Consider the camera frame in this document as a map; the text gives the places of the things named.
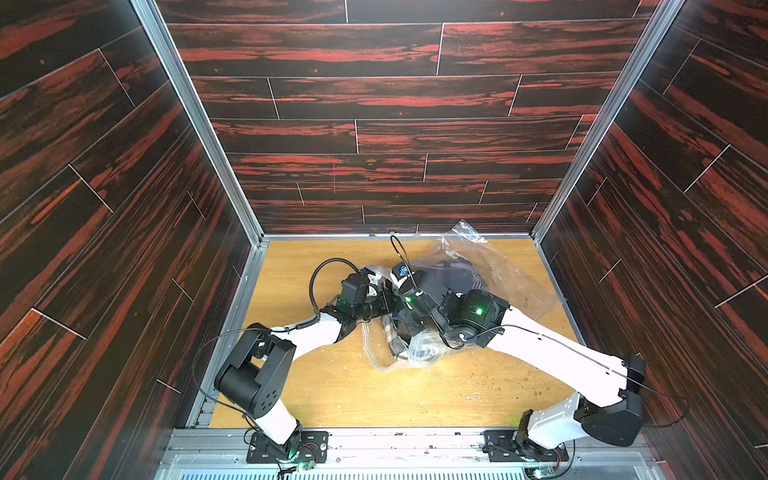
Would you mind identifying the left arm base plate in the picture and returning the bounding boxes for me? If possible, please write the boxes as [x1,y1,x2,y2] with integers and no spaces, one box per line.
[246,430,329,468]

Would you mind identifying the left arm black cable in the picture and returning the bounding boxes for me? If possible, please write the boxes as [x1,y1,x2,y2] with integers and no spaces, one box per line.
[191,257,361,421]

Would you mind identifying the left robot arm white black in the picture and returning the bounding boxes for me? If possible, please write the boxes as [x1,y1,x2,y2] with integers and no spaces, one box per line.
[214,267,395,456]

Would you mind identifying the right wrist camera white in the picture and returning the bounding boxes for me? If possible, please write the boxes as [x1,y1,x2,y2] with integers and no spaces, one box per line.
[390,262,414,290]

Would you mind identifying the clear plastic vacuum bag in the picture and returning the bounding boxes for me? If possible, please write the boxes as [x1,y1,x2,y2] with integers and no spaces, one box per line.
[363,220,560,372]

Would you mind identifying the navy plaid scarf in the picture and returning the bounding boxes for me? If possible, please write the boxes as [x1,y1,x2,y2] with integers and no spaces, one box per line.
[432,259,487,294]

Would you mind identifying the beige brown striped scarf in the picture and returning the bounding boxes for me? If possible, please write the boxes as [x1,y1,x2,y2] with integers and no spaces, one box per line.
[381,315,411,360]

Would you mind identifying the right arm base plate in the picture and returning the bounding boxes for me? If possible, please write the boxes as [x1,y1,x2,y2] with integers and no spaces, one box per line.
[482,429,569,463]

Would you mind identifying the front aluminium rail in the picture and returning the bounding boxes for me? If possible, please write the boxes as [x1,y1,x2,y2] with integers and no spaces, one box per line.
[155,427,667,479]

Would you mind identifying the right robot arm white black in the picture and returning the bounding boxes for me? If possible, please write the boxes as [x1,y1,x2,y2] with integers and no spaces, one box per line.
[390,264,645,452]

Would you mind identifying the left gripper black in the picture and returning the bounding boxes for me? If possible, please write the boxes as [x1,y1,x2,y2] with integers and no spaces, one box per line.
[350,290,400,322]

